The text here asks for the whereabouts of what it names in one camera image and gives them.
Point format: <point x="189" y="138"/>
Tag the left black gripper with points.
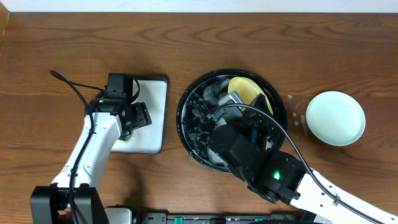
<point x="140" y="115"/>

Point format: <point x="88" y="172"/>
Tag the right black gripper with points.
<point x="261" y="118"/>

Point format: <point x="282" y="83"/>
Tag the green yellow sponge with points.
<point x="125" y="136"/>

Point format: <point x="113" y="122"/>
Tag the yellow plate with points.
<point x="248" y="90"/>

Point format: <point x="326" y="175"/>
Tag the mint plate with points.
<point x="335" y="118"/>

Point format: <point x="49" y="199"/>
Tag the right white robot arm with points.
<point x="279" y="176"/>

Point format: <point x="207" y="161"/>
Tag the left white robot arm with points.
<point x="76" y="186"/>

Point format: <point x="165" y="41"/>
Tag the white rectangular sponge tray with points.
<point x="150" y="104"/>

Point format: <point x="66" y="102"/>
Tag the black round tray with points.
<point x="203" y="94"/>

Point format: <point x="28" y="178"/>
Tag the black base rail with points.
<point x="163" y="218"/>

